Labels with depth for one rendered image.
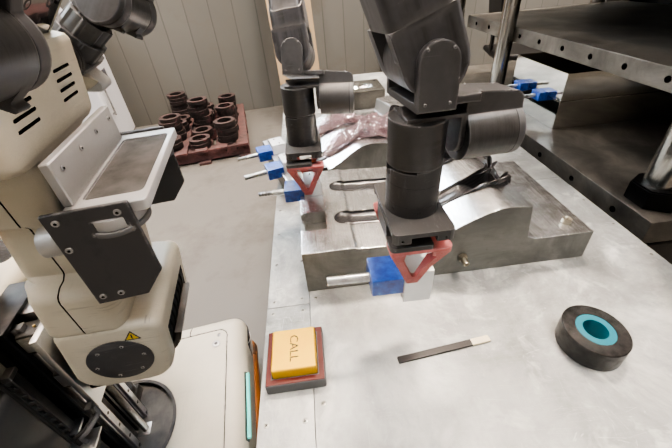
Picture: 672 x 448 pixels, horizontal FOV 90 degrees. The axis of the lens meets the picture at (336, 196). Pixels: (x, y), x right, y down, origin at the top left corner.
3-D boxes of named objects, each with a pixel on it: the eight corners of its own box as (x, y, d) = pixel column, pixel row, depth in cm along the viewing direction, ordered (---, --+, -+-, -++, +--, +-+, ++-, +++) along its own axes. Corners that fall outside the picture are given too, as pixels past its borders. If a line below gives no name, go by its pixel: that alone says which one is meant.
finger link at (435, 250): (425, 251, 45) (432, 193, 40) (445, 293, 39) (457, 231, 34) (376, 257, 45) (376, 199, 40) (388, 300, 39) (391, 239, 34)
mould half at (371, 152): (290, 200, 83) (282, 161, 76) (265, 157, 103) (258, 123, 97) (455, 152, 97) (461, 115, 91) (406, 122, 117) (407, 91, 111)
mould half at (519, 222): (308, 291, 59) (297, 233, 51) (304, 205, 80) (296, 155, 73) (582, 256, 61) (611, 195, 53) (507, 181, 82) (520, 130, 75)
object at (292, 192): (259, 212, 69) (254, 190, 66) (262, 198, 73) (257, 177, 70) (323, 205, 69) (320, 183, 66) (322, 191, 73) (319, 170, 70)
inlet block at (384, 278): (329, 310, 43) (327, 282, 40) (326, 280, 47) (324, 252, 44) (430, 299, 44) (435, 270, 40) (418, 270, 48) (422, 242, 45)
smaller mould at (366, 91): (334, 112, 130) (332, 94, 126) (330, 100, 143) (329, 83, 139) (385, 107, 131) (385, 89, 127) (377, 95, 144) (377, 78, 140)
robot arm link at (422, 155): (380, 98, 33) (400, 118, 29) (445, 90, 34) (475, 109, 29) (379, 160, 37) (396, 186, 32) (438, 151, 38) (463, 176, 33)
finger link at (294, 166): (324, 180, 70) (320, 138, 65) (326, 199, 64) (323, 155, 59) (291, 183, 70) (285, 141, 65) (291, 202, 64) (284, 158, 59)
